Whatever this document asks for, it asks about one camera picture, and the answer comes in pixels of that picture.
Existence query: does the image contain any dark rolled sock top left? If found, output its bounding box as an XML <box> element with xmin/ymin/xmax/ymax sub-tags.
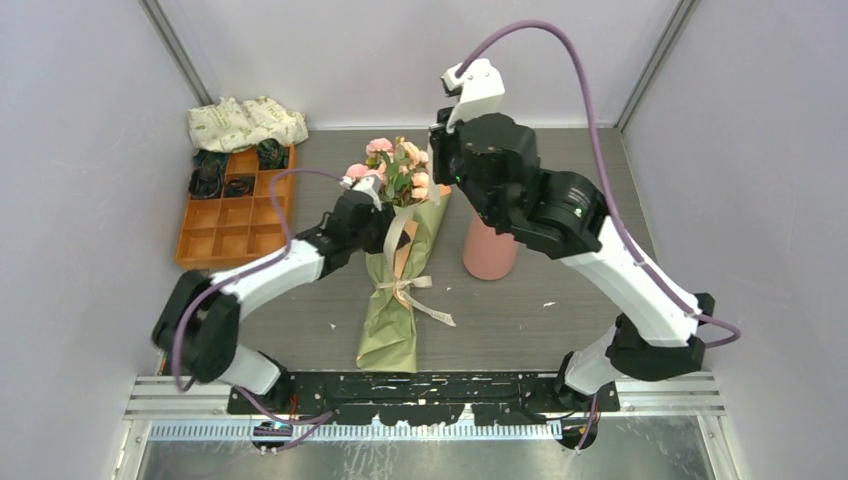
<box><xmin>192</xmin><ymin>150</ymin><xmax>229</xmax><ymax>170</ymax></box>

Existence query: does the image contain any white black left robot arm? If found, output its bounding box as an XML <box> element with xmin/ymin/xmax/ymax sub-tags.
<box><xmin>151</xmin><ymin>191</ymin><xmax>395</xmax><ymax>413</ymax></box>

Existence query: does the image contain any green paper flower bouquet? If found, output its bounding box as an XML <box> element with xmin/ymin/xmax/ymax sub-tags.
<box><xmin>344</xmin><ymin>137</ymin><xmax>456</xmax><ymax>373</ymax></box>

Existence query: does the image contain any dark rolled sock middle left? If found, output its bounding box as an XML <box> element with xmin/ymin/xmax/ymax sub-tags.
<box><xmin>188</xmin><ymin>164</ymin><xmax>224</xmax><ymax>200</ymax></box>

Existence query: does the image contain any dark rolled sock middle centre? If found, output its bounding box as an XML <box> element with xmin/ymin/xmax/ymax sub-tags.
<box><xmin>223</xmin><ymin>176</ymin><xmax>255</xmax><ymax>198</ymax></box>

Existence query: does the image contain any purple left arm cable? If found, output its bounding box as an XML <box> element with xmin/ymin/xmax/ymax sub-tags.
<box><xmin>169</xmin><ymin>166</ymin><xmax>346</xmax><ymax>454</ymax></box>

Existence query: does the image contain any orange wooden compartment tray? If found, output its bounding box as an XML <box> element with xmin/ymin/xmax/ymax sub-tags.
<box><xmin>174</xmin><ymin>145</ymin><xmax>298</xmax><ymax>270</ymax></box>

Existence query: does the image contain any aluminium frame rail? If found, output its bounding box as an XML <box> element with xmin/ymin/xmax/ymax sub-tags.
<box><xmin>122</xmin><ymin>271</ymin><xmax>727</xmax><ymax>442</ymax></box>

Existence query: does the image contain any dark rolled sock top right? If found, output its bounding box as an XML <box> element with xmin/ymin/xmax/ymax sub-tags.
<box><xmin>256</xmin><ymin>138</ymin><xmax>289</xmax><ymax>170</ymax></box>

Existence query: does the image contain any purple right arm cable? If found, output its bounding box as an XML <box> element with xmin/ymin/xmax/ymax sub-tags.
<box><xmin>454</xmin><ymin>19</ymin><xmax>742</xmax><ymax>453</ymax></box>

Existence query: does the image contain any dark rolled sock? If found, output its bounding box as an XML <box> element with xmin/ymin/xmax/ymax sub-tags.
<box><xmin>256</xmin><ymin>138</ymin><xmax>289</xmax><ymax>170</ymax></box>
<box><xmin>188</xmin><ymin>164</ymin><xmax>224</xmax><ymax>200</ymax></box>
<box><xmin>223</xmin><ymin>176</ymin><xmax>255</xmax><ymax>198</ymax></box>
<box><xmin>192</xmin><ymin>150</ymin><xmax>229</xmax><ymax>170</ymax></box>

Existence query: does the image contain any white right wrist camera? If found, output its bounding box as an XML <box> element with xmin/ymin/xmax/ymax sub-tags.
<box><xmin>441</xmin><ymin>58</ymin><xmax>505</xmax><ymax>133</ymax></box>

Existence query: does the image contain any pink cylindrical vase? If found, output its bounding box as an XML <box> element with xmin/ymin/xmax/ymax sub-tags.
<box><xmin>462</xmin><ymin>216</ymin><xmax>519</xmax><ymax>281</ymax></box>

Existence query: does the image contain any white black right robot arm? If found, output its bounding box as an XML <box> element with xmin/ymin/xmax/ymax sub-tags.
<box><xmin>429</xmin><ymin>107</ymin><xmax>715</xmax><ymax>411</ymax></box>

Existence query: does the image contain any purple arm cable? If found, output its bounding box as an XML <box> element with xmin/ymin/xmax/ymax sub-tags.
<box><xmin>169</xmin><ymin>166</ymin><xmax>346</xmax><ymax>454</ymax></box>
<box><xmin>454</xmin><ymin>19</ymin><xmax>742</xmax><ymax>453</ymax></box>

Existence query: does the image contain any cream printed cloth bag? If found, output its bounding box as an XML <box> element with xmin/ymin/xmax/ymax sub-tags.
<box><xmin>187</xmin><ymin>96</ymin><xmax>309</xmax><ymax>153</ymax></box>

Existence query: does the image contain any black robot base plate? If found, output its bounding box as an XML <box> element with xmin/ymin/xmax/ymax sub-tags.
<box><xmin>265</xmin><ymin>371</ymin><xmax>590</xmax><ymax>426</ymax></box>

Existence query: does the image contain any beige printed ribbon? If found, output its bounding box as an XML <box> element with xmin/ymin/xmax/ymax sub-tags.
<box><xmin>376</xmin><ymin>199</ymin><xmax>456</xmax><ymax>327</ymax></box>

